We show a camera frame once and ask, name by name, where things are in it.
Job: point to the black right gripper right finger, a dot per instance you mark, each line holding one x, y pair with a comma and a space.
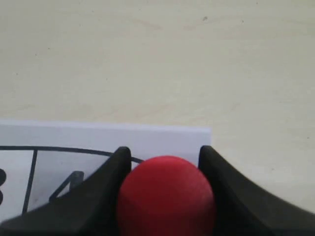
246, 209

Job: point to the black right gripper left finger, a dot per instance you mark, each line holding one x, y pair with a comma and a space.
87, 210

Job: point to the red cylinder game piece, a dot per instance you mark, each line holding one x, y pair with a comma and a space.
166, 196

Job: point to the printed paper game board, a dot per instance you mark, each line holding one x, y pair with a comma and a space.
40, 161

